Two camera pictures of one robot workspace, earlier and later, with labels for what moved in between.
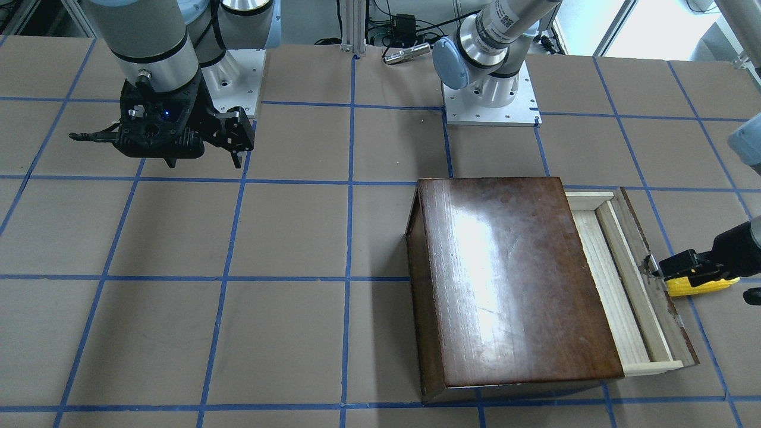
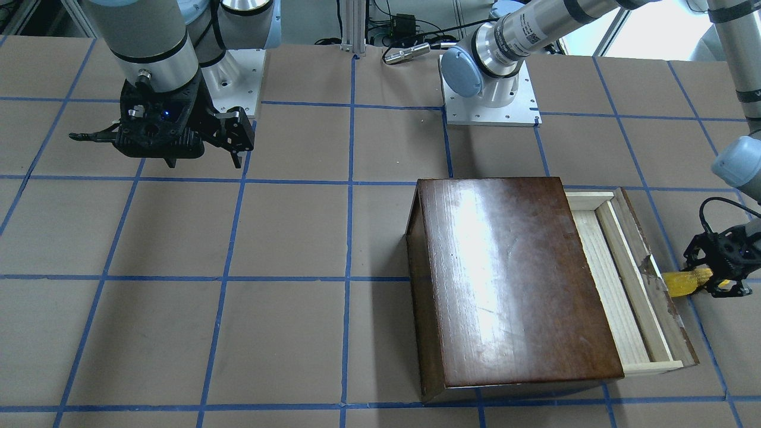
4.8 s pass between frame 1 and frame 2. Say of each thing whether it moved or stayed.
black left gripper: stayed
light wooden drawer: stayed
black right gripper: moved
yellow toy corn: stayed
